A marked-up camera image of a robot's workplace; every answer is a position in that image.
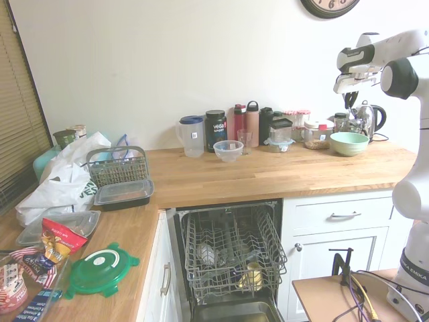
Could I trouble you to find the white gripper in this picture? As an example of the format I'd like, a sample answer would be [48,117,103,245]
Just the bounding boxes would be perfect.
[332,71,382,109]

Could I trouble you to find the stainless steel dishwasher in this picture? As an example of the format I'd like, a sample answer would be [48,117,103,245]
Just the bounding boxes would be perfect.
[166,198,286,322]

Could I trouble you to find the grey dishwasher cutlery basket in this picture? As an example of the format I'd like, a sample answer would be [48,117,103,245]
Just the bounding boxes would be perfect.
[86,146,149,189]

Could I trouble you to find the stainless steel electric kettle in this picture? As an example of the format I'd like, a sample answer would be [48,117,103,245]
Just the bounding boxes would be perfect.
[348,100,387,142]

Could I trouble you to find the glass jar black lid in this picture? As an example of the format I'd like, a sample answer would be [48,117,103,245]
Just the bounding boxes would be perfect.
[333,112,350,134]

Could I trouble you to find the white lidded food container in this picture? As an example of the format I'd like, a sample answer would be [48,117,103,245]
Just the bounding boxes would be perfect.
[303,119,335,142]

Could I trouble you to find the light green bowl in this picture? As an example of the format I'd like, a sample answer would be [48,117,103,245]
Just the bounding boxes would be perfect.
[329,131,370,158]

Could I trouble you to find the jar red checked lid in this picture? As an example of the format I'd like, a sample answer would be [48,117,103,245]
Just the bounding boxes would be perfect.
[295,109,311,131]
[284,109,300,142]

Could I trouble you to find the round woven trivet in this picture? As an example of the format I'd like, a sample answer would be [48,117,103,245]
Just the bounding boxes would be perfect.
[304,139,332,150]

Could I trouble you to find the clear canister black lid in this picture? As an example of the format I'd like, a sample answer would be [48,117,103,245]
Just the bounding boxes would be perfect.
[269,117,294,143]

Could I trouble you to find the glass container blue lid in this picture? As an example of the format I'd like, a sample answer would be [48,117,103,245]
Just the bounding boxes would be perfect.
[266,136,296,154]

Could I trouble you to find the black water bottle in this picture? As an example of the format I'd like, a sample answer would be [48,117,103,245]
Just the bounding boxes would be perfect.
[259,107,275,146]

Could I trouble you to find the pink water bottle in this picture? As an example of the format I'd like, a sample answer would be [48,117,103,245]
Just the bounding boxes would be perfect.
[245,100,261,148]

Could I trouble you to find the clear drinking glass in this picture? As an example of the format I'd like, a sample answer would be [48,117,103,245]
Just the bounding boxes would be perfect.
[237,129,254,156]

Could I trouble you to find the red water bottle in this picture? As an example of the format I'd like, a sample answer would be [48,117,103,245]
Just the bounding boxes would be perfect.
[233,103,247,142]

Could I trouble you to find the white cabinet drawer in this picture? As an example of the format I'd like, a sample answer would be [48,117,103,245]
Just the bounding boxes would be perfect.
[282,195,395,236]

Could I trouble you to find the clear glass bowl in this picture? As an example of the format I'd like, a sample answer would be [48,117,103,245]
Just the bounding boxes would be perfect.
[212,140,245,164]

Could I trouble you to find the black Vega Sport tub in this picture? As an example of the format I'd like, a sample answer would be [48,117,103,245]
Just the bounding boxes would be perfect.
[204,109,229,154]

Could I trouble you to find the white cabinet door with knob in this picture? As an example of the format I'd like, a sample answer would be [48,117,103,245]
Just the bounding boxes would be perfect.
[290,226,390,320]

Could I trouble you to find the clear pitcher blue lid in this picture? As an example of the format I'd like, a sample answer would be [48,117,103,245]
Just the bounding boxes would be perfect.
[175,115,205,159]

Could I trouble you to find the black table clamp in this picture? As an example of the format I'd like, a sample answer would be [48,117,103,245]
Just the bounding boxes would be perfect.
[328,247,355,287]

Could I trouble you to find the yellow cup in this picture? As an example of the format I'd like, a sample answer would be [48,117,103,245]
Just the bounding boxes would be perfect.
[238,262,263,292]

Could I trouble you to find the clear glass jar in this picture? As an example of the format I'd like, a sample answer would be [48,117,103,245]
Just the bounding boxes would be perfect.
[195,242,218,268]

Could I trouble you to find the clear zip bag blue seal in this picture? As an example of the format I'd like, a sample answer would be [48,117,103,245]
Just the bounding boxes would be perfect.
[111,133,141,159]

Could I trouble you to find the black takeout container clear lid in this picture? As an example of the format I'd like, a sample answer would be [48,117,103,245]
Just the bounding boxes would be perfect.
[93,178,155,213]

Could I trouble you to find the white lidded cup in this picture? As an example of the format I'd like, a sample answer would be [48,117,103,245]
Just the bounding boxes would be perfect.
[64,124,88,140]

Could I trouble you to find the dark green cup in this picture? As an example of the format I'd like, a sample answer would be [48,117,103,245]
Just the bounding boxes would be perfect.
[52,129,80,151]

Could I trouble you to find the white plastic shopping bag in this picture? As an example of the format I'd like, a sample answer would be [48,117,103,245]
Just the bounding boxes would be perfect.
[15,131,112,228]

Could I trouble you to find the clear plastic takeout container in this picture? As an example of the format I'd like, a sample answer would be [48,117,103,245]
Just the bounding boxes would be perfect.
[15,209,102,248]

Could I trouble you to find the green round container lid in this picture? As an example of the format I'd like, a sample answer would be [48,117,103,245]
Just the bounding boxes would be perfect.
[64,241,141,300]

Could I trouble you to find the teal plastic container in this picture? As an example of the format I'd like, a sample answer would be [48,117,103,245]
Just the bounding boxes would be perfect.
[32,144,64,184]

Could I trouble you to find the red snack bag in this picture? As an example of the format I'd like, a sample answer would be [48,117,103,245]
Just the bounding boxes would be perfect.
[41,217,89,263]

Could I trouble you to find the beige window blinds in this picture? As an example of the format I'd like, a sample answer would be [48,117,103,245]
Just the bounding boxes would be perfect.
[0,0,53,216]

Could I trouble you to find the glass baking dish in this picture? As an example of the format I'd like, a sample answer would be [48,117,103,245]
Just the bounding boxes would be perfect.
[0,247,72,322]

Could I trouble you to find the blue snack bar box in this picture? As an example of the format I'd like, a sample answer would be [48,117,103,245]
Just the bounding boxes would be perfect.
[15,288,64,322]

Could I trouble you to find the red white striped popcorn bag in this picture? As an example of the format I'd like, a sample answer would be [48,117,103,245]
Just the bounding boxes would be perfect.
[0,246,58,313]

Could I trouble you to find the black rimmed wall clock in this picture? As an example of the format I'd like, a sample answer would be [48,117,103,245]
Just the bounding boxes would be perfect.
[300,0,361,20]

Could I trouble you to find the grey wire dishwasher rack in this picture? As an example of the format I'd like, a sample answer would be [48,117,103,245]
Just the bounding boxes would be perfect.
[180,204,288,302]

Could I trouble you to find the black cable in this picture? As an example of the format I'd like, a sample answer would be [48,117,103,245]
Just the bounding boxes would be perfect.
[354,269,429,322]

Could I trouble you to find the purple cable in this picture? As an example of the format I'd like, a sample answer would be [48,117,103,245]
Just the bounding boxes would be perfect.
[330,272,370,322]

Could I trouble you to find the yellow cable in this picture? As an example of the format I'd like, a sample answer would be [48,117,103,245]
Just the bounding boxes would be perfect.
[349,274,380,322]

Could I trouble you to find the white cabinet door bar handle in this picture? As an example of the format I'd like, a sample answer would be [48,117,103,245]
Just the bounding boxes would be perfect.
[133,210,184,322]

